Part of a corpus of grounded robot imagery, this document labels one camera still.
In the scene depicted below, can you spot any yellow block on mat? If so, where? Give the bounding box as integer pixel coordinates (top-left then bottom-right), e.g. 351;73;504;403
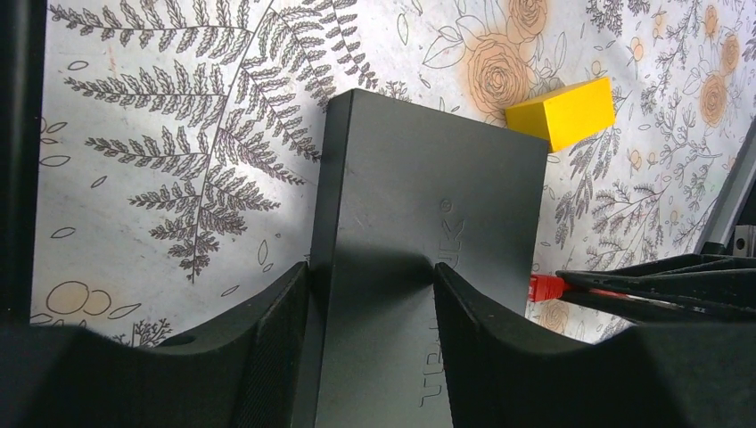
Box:
505;77;615;152

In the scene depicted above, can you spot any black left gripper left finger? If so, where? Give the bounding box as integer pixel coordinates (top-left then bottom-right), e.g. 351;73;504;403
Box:
1;262;309;427

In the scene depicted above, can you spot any red cable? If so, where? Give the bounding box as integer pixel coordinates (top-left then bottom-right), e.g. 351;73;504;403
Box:
527;274;628;303

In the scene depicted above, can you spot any right aluminium frame post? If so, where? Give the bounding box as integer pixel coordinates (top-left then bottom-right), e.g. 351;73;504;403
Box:
694;119;755;254

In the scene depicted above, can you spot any floral table mat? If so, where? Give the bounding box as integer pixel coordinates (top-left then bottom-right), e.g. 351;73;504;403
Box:
29;1;755;347

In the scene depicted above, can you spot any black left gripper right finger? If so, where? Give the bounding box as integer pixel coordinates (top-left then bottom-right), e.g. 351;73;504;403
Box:
433;263;755;427

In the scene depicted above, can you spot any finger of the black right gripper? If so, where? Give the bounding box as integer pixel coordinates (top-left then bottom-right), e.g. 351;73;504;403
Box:
557;268;755;324
596;254;755;281

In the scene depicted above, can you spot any black network switch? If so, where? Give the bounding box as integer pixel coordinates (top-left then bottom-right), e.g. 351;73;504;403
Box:
292;89;549;427
1;1;47;325

